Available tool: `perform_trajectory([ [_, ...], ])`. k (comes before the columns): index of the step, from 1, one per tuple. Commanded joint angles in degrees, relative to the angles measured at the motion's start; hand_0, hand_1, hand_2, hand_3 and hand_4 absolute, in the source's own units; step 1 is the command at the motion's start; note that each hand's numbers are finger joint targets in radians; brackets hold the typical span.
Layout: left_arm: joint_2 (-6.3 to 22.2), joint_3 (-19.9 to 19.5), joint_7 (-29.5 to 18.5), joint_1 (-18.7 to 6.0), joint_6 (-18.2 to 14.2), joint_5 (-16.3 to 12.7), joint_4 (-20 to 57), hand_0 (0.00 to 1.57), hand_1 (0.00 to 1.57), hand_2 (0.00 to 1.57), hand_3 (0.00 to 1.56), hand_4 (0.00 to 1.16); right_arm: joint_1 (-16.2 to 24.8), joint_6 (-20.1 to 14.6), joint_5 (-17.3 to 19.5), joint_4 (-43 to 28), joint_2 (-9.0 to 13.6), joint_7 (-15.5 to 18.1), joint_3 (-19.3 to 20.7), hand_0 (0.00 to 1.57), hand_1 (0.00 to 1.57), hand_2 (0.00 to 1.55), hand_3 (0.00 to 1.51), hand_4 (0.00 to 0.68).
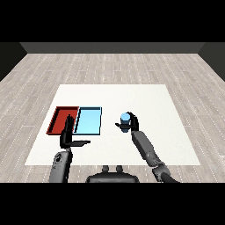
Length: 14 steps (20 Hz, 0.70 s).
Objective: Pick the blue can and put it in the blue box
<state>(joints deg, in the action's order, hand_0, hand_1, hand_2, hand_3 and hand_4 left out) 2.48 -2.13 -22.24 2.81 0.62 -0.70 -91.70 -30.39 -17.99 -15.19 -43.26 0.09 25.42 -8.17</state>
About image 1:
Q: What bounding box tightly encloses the small blue can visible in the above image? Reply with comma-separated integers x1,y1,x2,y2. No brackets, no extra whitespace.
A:
120,112,132,134

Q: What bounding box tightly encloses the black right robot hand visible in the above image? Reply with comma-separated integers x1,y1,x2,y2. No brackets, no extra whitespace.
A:
114,111,141,133

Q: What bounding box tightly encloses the light blue shallow open box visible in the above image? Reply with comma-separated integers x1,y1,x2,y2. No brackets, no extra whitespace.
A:
73,106,103,136

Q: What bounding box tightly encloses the red shallow open box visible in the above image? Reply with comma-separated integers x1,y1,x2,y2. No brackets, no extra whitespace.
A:
46,105,80,136

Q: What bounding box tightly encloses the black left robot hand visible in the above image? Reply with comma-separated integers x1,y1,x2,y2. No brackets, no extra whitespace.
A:
59,114,91,149

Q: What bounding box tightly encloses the dark grey robot body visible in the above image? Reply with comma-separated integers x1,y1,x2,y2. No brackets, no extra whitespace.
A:
85,165,141,184

